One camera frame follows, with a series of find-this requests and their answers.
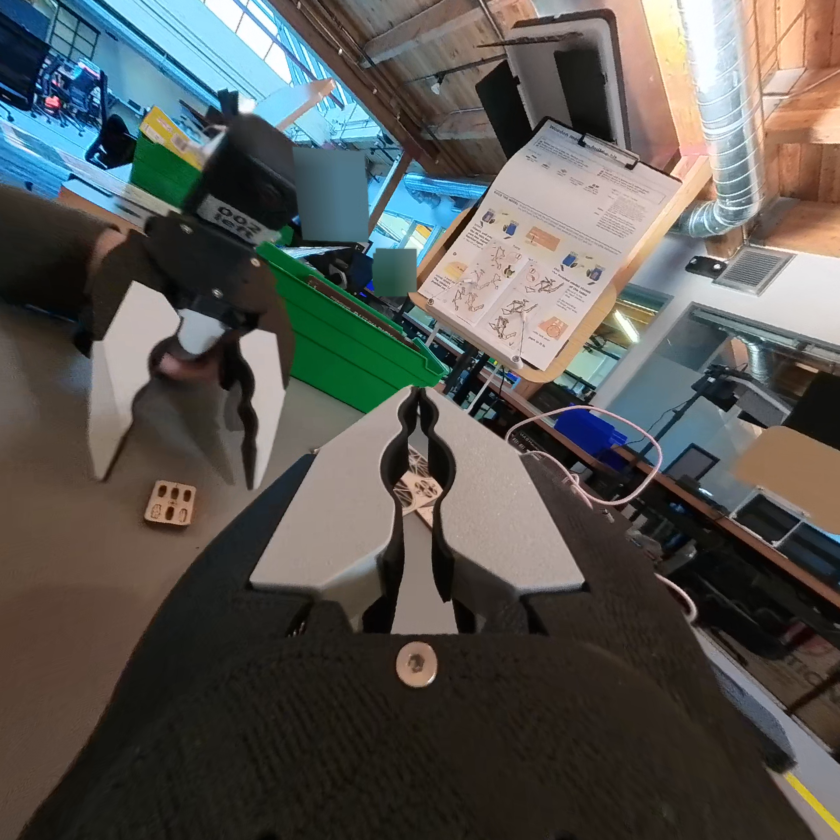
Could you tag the brown cardboard box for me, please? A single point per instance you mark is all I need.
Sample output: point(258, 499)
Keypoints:
point(354, 313)

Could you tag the blue plastic bin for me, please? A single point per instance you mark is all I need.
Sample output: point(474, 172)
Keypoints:
point(590, 436)

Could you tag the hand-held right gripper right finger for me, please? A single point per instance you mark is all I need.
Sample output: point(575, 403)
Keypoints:
point(512, 525)

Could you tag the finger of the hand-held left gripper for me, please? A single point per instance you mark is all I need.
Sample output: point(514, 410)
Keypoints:
point(269, 394)
point(118, 367)

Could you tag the person's left hand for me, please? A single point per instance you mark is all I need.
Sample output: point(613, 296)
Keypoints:
point(187, 369)

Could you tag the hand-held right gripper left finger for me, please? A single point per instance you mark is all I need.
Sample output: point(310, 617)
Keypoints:
point(328, 525)

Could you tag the black hanging panel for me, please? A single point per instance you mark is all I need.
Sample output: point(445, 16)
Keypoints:
point(502, 111)

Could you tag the black camera on tripod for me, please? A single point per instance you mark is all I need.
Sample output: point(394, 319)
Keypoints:
point(718, 387)

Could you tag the person's left forearm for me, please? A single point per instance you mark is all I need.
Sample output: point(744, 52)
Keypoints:
point(46, 249)

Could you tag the wheel-pattern wooden parts sheet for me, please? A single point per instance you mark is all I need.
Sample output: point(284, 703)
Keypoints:
point(423, 515)

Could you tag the yellow cardboard box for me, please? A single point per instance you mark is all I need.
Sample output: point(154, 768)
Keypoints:
point(170, 134)

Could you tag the silver ventilation duct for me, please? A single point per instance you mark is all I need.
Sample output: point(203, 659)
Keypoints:
point(722, 98)

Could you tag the yellow tape line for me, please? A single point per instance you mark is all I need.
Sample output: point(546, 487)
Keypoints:
point(814, 797)

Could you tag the green plastic bin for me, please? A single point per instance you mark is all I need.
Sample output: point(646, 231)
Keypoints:
point(164, 167)
point(341, 354)

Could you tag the grey vent grille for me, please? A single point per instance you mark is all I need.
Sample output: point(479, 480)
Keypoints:
point(754, 269)

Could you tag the small slotted wooden part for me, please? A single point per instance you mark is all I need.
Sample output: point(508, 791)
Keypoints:
point(169, 502)

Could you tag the instruction sheet on clipboard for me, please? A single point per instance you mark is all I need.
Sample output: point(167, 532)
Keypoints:
point(577, 341)

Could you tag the white ceiling unit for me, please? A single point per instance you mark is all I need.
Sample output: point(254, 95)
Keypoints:
point(533, 79)

